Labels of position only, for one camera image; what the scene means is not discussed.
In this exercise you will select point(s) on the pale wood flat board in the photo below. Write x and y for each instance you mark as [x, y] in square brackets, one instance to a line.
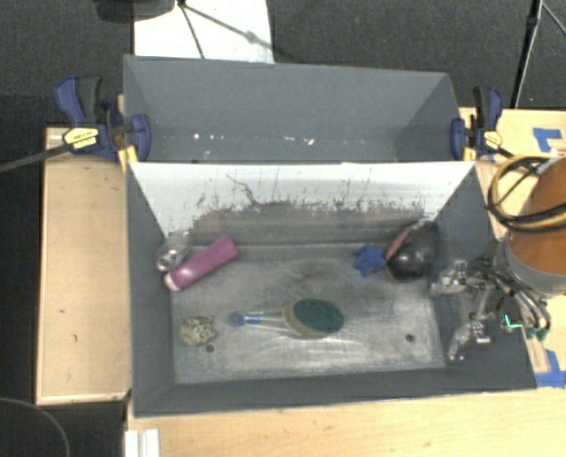
[83, 264]

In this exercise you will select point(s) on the black rounded object pink edge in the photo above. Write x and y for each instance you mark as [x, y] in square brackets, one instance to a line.
[411, 255]

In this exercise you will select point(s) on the grey metal bin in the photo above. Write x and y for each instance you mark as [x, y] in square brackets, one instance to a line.
[282, 112]

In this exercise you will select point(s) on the blue crumpled cloth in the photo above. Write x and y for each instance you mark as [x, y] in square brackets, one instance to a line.
[369, 260]

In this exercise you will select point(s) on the clear glass jar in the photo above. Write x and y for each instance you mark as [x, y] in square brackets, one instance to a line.
[172, 251]

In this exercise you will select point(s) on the green pad dish brush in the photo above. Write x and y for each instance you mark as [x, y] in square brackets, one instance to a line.
[318, 317]

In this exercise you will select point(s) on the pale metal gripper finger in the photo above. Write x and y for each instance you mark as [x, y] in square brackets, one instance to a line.
[449, 281]
[464, 338]

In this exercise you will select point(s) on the purple plastic bottle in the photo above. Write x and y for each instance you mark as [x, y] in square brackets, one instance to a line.
[201, 264]

